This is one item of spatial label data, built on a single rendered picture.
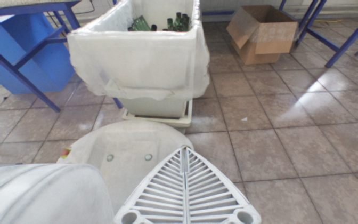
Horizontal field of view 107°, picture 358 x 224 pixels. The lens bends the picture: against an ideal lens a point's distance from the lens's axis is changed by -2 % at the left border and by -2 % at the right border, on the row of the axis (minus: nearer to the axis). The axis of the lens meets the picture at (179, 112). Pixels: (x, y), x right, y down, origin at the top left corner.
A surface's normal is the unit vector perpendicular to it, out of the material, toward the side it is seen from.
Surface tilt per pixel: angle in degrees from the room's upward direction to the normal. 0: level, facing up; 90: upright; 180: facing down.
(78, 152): 0
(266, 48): 68
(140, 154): 1
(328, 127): 0
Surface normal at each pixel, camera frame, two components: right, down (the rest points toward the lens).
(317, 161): -0.04, -0.62
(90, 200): 1.00, -0.03
